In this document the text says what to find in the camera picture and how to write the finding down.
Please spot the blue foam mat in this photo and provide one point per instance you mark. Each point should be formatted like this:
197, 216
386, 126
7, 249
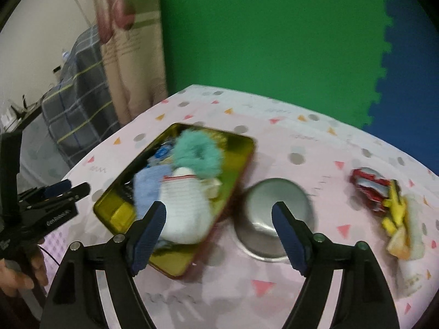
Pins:
411, 92

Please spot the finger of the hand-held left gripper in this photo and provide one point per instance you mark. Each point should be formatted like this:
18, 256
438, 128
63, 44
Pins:
77, 191
56, 186

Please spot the white ribbed sock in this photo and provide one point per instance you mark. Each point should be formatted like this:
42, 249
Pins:
185, 205

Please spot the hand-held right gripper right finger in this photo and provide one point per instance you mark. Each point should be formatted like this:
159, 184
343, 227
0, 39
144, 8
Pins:
289, 240

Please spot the metal bowl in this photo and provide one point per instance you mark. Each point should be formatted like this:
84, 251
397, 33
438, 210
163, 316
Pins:
264, 205

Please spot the person's left hand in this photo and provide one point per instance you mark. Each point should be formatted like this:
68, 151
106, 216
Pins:
17, 277

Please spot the pink and beige curtain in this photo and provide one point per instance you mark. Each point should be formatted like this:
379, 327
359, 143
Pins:
137, 68

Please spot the red snack packet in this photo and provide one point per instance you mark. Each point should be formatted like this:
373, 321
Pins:
370, 185

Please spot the green foam mat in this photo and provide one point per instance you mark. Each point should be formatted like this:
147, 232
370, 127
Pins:
274, 41

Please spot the light blue cloth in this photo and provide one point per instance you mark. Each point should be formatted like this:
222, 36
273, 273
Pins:
147, 185

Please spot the teal fluffy scrunchie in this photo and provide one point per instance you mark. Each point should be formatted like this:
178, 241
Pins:
195, 154

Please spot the white towel with gold print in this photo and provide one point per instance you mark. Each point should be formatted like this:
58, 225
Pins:
415, 226

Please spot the yellow plush toy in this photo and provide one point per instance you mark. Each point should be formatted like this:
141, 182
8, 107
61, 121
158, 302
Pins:
396, 209

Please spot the grey plaid blanket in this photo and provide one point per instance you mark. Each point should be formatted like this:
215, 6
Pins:
82, 102

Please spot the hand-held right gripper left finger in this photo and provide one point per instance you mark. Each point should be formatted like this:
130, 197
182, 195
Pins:
151, 233

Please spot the blue printed packet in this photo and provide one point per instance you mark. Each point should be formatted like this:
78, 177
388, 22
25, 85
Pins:
161, 152

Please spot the gold metal tray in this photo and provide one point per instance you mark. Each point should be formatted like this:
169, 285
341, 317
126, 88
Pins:
236, 150

